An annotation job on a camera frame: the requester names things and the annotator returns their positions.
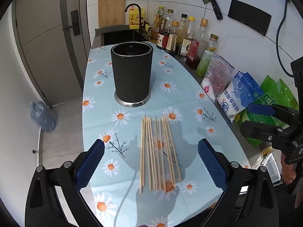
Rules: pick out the blue and white salt bag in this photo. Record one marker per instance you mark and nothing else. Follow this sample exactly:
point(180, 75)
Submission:
point(241, 92)

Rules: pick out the black cap glass bottle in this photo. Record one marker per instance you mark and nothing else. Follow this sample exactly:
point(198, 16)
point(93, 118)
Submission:
point(183, 26)

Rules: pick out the yellow cap oil bottle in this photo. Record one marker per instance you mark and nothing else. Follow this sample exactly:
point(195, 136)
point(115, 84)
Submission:
point(159, 16)

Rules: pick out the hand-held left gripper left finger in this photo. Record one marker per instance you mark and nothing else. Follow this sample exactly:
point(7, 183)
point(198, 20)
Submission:
point(91, 166)

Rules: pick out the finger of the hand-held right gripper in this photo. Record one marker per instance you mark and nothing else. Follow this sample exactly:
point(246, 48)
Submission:
point(260, 110)
point(255, 128)

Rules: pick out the yellow cap white label bottle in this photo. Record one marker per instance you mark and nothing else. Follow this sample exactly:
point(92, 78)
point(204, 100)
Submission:
point(187, 48)

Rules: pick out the wooden cutting board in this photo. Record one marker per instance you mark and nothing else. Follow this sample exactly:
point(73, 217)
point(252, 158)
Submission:
point(111, 9)

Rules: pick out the dark bronze faucet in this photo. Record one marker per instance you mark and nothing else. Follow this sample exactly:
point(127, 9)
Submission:
point(142, 20)

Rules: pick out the small glass jar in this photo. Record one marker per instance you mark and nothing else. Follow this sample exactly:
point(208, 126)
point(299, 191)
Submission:
point(153, 35)

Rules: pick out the black cylindrical utensil holder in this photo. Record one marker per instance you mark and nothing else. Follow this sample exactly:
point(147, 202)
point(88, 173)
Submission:
point(131, 75)

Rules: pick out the yellow detergent bottle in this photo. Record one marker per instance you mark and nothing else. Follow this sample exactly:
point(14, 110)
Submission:
point(133, 19)

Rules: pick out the clear bottle beige cap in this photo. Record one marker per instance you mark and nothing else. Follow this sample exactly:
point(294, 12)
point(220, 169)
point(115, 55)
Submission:
point(169, 20)

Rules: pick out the green label bottle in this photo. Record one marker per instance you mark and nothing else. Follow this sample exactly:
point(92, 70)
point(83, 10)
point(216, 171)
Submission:
point(206, 61)

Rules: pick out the grey door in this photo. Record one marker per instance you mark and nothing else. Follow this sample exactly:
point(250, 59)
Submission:
point(42, 40)

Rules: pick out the row of wooden chopsticks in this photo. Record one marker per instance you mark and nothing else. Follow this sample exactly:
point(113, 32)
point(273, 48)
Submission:
point(155, 156)

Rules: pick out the black kitchen sink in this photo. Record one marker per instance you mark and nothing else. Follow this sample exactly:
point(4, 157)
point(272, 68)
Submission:
point(118, 36)

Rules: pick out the dark bottle red label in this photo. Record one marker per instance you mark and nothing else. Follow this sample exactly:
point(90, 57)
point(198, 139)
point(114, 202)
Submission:
point(162, 41)

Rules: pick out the clear plastic box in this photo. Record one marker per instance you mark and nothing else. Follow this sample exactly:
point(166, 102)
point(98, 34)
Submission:
point(273, 167)

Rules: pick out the person's right hand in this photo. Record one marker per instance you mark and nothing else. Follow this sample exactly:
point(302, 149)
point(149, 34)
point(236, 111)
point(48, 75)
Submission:
point(289, 175)

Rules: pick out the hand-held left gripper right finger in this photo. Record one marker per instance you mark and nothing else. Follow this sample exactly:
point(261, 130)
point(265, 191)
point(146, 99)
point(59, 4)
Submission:
point(212, 166)

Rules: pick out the blue daisy print tablecloth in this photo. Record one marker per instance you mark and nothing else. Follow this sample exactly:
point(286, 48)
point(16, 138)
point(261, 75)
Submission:
point(184, 94)

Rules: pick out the white and pink bag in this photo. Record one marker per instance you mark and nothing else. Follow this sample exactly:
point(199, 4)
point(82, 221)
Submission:
point(216, 75)

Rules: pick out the orange cap soy sauce bottle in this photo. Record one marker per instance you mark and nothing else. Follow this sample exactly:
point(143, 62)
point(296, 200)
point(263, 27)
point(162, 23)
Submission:
point(172, 40)

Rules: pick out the blue water jug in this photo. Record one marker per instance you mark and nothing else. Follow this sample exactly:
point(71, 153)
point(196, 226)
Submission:
point(43, 117)

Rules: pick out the green plastic bag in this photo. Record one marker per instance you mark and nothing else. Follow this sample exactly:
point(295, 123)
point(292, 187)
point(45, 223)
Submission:
point(277, 92)

